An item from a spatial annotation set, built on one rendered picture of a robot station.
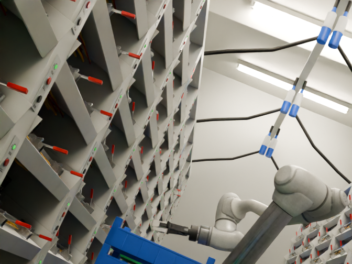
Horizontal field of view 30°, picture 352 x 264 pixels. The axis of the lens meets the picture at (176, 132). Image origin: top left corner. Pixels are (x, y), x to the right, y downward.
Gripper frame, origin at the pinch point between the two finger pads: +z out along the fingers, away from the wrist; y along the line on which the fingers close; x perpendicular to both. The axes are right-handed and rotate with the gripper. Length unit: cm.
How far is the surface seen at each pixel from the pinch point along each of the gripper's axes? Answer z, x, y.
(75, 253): 26, -22, -40
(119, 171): 16.6, 13.6, -40.1
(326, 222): -124, 61, 240
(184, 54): 2, 81, -12
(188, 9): 2, 82, -57
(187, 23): 2, 81, -45
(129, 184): 18.8, 21.5, 30.2
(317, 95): -115, 203, 329
